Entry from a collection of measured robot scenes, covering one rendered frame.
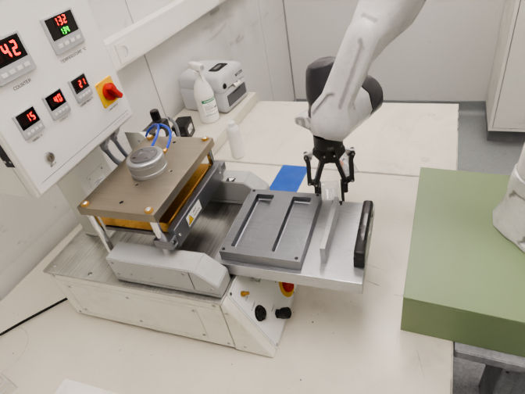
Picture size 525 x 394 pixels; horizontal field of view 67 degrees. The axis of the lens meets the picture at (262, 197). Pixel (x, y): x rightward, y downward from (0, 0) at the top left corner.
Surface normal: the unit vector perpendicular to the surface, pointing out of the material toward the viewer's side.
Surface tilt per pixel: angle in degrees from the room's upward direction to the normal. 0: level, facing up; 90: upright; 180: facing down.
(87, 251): 0
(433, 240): 3
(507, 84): 90
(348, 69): 81
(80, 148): 90
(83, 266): 0
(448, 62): 90
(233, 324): 90
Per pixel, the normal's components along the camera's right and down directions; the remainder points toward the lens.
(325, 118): -0.68, 0.29
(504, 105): -0.36, 0.62
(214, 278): 0.48, -0.54
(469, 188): -0.15, -0.75
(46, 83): 0.94, 0.07
